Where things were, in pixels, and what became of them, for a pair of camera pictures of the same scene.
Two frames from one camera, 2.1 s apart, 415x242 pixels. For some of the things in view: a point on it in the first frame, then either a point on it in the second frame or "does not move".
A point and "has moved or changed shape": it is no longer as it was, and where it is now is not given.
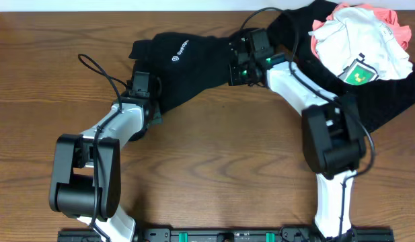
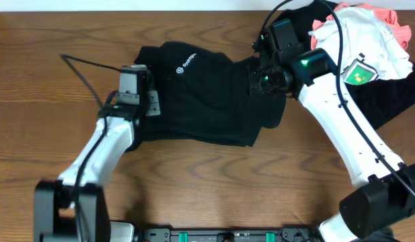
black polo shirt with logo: x=183 y=64 has moved or changed shape
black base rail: x=274 y=234 does not move
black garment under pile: x=380 y=100 does not move
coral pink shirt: x=403 y=33 does not move
